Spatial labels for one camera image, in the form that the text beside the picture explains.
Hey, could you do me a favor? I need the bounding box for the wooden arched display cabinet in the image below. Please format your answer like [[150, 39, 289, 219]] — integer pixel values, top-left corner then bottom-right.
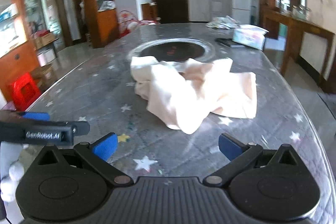
[[0, 0, 40, 109]]

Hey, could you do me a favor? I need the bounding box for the patterned baby play tent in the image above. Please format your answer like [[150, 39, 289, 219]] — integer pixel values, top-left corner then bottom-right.
[[118, 10, 158, 38]]

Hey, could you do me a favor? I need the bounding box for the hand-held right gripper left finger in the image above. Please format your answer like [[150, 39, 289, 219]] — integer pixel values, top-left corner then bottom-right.
[[34, 132, 134, 186]]

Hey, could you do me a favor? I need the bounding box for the black flat remote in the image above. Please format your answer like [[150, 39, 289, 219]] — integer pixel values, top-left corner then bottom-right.
[[215, 38, 246, 48]]

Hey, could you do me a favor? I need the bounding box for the grey star tablecloth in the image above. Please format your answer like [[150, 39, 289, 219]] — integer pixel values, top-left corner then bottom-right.
[[20, 22, 332, 224]]

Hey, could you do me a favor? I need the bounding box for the wooden side desk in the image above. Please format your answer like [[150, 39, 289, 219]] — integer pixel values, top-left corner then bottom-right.
[[262, 7, 336, 94]]

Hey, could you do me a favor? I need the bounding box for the tissue pack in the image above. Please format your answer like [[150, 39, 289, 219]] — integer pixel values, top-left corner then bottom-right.
[[232, 25, 269, 51]]

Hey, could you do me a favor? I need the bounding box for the white water dispenser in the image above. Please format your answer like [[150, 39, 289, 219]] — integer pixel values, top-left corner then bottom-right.
[[210, 0, 223, 21]]

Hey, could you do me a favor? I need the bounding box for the patterned cloth pile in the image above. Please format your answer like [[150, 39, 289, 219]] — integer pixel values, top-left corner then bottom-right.
[[206, 15, 240, 30]]

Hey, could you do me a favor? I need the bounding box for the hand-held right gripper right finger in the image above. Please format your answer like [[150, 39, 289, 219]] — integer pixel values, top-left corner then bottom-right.
[[202, 133, 302, 186]]

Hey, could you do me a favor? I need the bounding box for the cream cloth garment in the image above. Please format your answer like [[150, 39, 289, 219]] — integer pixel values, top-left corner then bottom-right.
[[130, 56, 257, 135]]

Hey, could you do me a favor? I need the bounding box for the round black induction cooktop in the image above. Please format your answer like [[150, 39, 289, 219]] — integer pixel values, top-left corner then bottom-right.
[[126, 39, 219, 75]]

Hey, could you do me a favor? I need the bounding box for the small wooden cabinet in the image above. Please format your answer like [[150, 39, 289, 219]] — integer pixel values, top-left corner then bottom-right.
[[141, 2, 158, 21]]

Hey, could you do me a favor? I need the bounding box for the wooden shelf cabinet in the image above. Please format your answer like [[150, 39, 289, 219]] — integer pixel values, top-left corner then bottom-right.
[[80, 0, 118, 48]]

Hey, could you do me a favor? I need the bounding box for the person's white fleece clothing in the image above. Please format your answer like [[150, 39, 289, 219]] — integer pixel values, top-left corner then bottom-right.
[[0, 141, 29, 203]]

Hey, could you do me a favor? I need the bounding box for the red plastic stool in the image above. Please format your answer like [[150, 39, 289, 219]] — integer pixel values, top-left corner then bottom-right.
[[10, 72, 42, 111]]

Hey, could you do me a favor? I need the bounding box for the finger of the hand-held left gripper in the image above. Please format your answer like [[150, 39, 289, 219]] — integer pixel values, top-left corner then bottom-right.
[[0, 110, 51, 122], [0, 120, 90, 146]]

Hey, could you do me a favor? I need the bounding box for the cardboard box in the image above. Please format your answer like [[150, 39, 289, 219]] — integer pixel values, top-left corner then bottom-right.
[[33, 31, 59, 50]]

